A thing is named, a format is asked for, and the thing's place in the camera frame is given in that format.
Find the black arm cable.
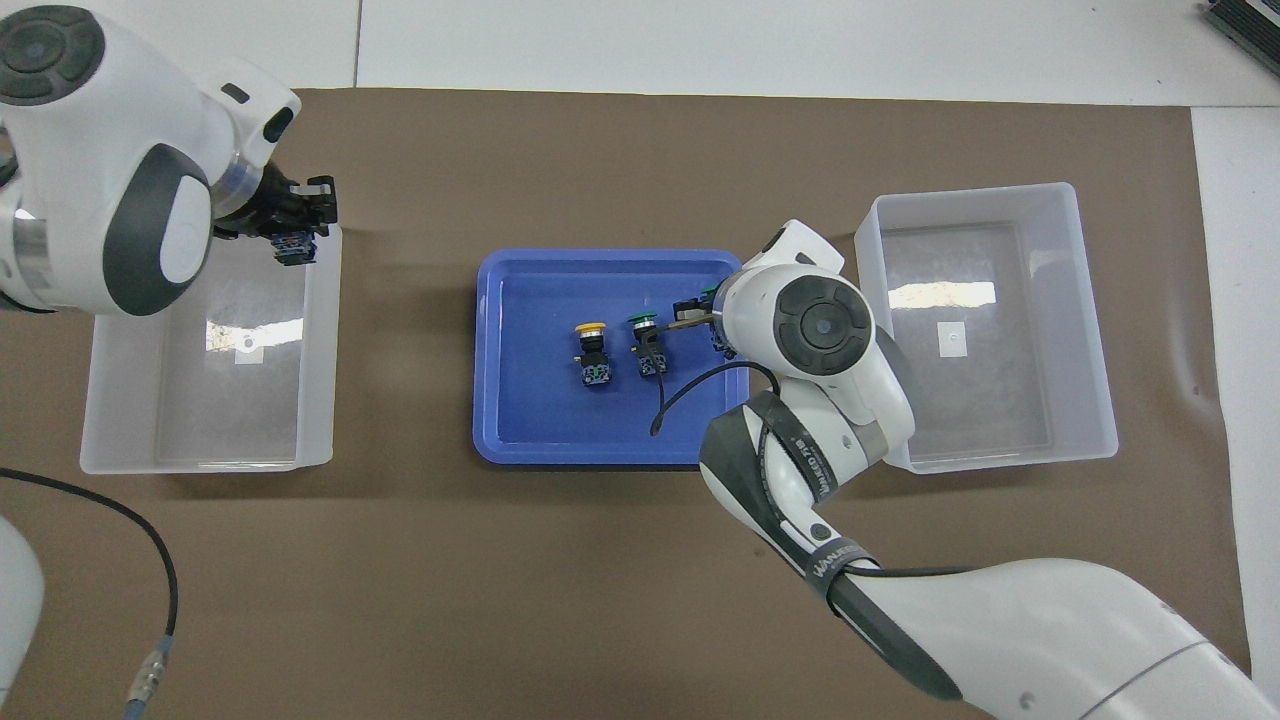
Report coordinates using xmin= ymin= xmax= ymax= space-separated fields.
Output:
xmin=0 ymin=467 xmax=180 ymax=720
xmin=650 ymin=362 xmax=976 ymax=581

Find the green push button switch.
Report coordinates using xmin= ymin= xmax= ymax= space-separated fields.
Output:
xmin=698 ymin=284 xmax=728 ymax=357
xmin=627 ymin=312 xmax=669 ymax=379

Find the dark ribbed device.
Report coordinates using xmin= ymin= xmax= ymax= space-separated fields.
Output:
xmin=1200 ymin=0 xmax=1280 ymax=56

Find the blue plastic tray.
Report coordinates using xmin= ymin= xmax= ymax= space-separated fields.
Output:
xmin=472 ymin=248 xmax=751 ymax=467

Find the translucent white plastic box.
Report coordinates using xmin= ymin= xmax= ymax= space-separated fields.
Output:
xmin=80 ymin=220 xmax=343 ymax=476
xmin=853 ymin=182 xmax=1119 ymax=474

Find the yellow push button switch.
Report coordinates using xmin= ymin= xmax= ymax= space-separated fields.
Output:
xmin=272 ymin=228 xmax=320 ymax=267
xmin=574 ymin=321 xmax=613 ymax=388

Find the brown table mat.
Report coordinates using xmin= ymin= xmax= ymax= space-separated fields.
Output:
xmin=0 ymin=88 xmax=1256 ymax=720

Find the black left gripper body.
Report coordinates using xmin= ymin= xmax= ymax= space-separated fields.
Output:
xmin=213 ymin=163 xmax=307 ymax=242

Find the black velcro cable strap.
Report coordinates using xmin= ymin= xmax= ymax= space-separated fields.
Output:
xmin=803 ymin=540 xmax=883 ymax=617
xmin=755 ymin=392 xmax=837 ymax=517

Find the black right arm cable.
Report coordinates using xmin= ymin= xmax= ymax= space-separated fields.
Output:
xmin=650 ymin=362 xmax=976 ymax=581

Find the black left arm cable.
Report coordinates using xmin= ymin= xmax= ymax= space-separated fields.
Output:
xmin=0 ymin=467 xmax=180 ymax=720

